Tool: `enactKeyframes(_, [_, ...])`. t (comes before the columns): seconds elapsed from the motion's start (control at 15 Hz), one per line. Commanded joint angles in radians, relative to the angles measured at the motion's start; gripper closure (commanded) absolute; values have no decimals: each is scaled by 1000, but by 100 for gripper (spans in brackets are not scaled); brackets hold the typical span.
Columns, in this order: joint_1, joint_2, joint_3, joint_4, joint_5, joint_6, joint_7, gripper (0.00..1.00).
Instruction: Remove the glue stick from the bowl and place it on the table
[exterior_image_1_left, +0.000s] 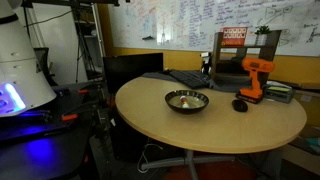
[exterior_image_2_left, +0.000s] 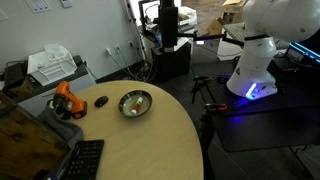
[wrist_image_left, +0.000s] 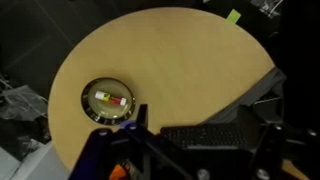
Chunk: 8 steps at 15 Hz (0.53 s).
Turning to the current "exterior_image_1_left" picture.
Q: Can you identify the white red glue stick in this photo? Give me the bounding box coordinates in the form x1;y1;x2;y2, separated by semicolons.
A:
179;95;191;110

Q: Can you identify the dark ceramic bowl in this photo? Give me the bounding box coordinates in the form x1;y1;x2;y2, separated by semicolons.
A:
164;89;210;115

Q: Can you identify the black computer keyboard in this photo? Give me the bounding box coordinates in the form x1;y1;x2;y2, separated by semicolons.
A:
168;69;212;90

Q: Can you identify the black computer monitor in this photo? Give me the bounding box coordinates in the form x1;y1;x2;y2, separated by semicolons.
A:
102;52;165;95

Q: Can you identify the dark wooden desk shelf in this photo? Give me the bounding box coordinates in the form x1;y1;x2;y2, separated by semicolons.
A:
211;29;283;85

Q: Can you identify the grey metal table leg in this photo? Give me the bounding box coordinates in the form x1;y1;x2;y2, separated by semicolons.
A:
139;149;242;180

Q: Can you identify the black computer mouse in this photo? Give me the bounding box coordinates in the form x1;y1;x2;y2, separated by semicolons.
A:
231;98;249;113

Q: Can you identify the red printed box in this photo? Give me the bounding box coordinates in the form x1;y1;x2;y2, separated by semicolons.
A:
221;26;249;47

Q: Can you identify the black tripod stand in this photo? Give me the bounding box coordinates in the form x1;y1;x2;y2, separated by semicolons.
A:
61;98;103;122

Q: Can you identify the orange black power drill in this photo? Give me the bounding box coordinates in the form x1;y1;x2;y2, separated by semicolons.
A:
235;56;276;105

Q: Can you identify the small potted green plant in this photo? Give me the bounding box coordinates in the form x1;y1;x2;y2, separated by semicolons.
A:
254;24;273;46

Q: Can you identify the grey box with green top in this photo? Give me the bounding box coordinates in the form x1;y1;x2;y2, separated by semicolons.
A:
263;83;296;104

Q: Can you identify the black robot workbench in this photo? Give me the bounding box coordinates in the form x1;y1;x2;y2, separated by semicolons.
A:
0;81;113;180

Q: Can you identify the small white black camera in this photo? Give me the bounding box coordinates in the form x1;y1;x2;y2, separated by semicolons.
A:
199;51;213;75

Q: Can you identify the white cable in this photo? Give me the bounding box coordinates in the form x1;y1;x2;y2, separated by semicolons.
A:
136;143;165;175

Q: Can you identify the wall whiteboard with writing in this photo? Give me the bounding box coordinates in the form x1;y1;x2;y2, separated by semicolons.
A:
108;0;320;58

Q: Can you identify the orange handled bar clamp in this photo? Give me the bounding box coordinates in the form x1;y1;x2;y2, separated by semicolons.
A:
76;85;101;95

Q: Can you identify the black camera tripod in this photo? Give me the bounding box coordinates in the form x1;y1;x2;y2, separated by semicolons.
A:
70;5;98;83

